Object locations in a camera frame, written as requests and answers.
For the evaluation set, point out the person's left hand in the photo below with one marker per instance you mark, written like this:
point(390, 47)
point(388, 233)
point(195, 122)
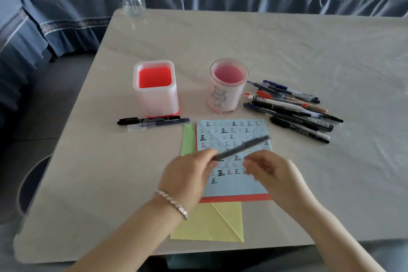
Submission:
point(185, 179)

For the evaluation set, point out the square white red pen holder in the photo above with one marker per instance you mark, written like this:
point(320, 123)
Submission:
point(159, 99)

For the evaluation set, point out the person's right hand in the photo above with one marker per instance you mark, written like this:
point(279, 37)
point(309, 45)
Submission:
point(280, 182)

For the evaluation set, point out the green paper sheet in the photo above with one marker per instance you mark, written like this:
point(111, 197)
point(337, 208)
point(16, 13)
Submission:
point(188, 141)

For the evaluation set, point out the person's right forearm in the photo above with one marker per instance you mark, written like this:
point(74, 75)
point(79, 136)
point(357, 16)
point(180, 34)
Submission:
point(338, 243)

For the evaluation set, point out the long grey pen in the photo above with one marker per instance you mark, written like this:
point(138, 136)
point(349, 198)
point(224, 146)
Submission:
point(245, 146)

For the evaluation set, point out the dark navy gel pen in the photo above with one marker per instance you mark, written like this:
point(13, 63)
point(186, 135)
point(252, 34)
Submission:
point(165, 123)

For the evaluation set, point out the blue paper with writing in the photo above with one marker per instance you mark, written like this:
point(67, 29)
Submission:
point(236, 189)

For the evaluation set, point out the black marker pen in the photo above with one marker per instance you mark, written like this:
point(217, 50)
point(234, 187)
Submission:
point(149, 119)

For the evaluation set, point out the person's left forearm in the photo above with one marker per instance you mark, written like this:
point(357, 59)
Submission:
point(127, 243)

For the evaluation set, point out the yellow paper sheet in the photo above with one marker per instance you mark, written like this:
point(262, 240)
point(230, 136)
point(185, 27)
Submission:
point(204, 227)

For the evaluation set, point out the pile of assorted pens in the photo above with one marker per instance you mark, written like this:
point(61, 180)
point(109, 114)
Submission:
point(287, 106)

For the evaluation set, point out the round pink pen holder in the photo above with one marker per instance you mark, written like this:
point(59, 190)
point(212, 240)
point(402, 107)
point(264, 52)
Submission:
point(223, 96)

